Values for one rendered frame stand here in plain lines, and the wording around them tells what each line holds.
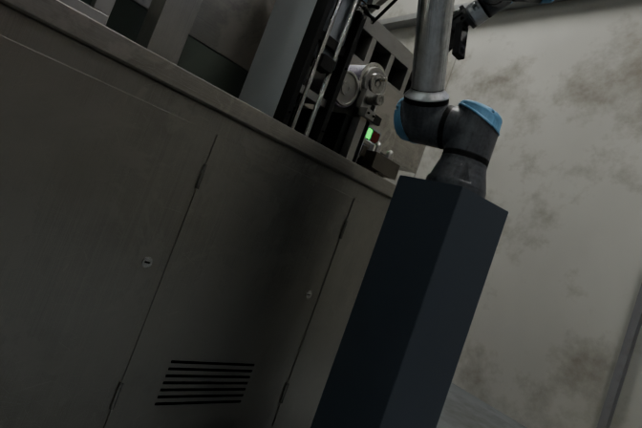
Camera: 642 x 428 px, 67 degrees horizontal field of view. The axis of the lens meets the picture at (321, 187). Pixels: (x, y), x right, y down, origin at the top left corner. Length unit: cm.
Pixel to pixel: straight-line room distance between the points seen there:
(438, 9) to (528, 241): 251
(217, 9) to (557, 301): 260
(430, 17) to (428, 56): 9
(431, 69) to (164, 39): 68
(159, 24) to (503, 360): 290
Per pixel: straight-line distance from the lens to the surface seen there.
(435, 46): 125
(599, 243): 336
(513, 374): 347
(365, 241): 147
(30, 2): 90
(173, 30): 137
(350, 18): 151
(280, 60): 160
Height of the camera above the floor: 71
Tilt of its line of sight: 4 degrees up
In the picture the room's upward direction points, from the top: 20 degrees clockwise
